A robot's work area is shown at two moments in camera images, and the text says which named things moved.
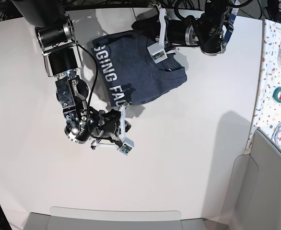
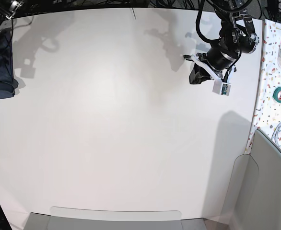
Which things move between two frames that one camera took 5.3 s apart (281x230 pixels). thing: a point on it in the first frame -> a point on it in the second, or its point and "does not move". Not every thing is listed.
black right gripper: (193, 33) -> (216, 59)
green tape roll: (279, 95) does not move
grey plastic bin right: (261, 196) does not move
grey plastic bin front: (63, 218) does not move
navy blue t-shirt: (128, 74) -> (0, 65)
